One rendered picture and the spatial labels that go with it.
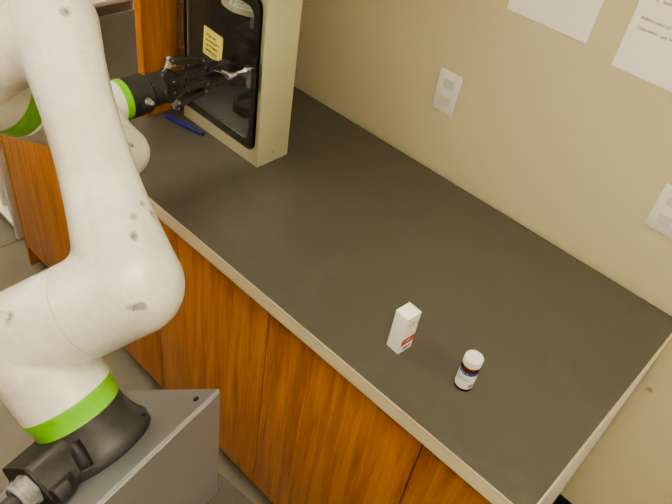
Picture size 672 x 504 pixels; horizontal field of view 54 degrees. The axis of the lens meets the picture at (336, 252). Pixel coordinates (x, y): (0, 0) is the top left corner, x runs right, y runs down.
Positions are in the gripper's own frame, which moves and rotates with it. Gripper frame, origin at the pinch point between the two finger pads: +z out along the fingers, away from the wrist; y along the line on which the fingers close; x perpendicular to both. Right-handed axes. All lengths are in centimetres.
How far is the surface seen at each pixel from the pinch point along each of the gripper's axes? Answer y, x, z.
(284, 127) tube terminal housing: -17.2, -8.1, 14.4
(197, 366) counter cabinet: -81, -8, -22
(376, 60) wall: -7, -10, 49
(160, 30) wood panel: 3.2, 26.1, 2.1
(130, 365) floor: -115, 39, -21
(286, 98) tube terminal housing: -8.6, -9.5, 14.1
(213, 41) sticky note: 4.7, 6.0, 4.1
